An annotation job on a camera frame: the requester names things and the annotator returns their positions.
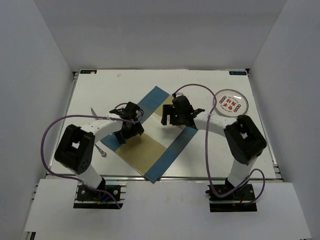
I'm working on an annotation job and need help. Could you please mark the iridescent fork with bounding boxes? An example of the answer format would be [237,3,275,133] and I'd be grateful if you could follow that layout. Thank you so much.
[95,144,107,158]

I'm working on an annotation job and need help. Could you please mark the blue beige cloth placemat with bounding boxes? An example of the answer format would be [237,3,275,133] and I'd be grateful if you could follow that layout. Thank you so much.
[101,86,197,183]

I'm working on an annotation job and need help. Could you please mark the iridescent teal knife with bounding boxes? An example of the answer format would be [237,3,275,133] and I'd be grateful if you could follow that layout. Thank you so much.
[90,107,99,120]

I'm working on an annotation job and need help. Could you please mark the white plate red characters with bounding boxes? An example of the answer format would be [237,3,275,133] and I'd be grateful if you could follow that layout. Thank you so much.
[215,89,249,118]

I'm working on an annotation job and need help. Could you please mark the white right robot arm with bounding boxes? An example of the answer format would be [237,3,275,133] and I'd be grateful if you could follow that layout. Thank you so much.
[161,95,267,200]

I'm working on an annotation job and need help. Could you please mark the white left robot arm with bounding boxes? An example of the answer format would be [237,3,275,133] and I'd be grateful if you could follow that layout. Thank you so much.
[54,101,144,200]

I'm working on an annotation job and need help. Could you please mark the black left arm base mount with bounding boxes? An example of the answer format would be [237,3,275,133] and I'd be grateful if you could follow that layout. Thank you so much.
[73,180,127,210]

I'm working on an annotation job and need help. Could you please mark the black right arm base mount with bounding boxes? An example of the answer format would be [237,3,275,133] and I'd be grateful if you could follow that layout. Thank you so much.
[205,183,258,213]

